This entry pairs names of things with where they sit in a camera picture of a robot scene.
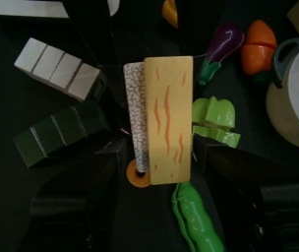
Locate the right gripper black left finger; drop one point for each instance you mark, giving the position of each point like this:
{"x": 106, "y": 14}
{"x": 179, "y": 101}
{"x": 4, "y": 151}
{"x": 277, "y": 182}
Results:
{"x": 74, "y": 210}

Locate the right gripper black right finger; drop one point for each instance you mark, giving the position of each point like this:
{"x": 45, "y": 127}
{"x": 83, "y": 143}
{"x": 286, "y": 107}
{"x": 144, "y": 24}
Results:
{"x": 262, "y": 210}

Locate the white crackle-print toy rice block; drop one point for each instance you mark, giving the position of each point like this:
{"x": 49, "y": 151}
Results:
{"x": 135, "y": 111}

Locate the yellow toy egg slab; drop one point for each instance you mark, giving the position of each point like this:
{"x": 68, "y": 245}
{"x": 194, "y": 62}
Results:
{"x": 168, "y": 118}

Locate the white segmented toy block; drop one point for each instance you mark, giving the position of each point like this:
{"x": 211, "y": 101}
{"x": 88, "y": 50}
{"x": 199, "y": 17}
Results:
{"x": 57, "y": 67}

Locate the green toy pea pod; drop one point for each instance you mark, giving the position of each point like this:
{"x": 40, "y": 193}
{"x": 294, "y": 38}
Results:
{"x": 195, "y": 220}

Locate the yellow toy fruit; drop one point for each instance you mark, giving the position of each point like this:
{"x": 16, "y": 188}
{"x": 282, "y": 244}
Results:
{"x": 170, "y": 13}

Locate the dark green segmented toy block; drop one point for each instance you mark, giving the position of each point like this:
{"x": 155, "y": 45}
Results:
{"x": 60, "y": 133}

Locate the purple toy eggplant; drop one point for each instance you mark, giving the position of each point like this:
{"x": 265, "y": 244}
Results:
{"x": 225, "y": 42}

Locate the light green cut toy vegetable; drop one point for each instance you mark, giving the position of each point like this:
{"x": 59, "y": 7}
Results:
{"x": 215, "y": 118}

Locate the orange toy carrot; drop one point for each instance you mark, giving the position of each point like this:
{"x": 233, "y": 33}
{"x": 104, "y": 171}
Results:
{"x": 258, "y": 46}

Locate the white round disc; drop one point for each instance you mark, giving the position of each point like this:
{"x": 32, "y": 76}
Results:
{"x": 297, "y": 98}

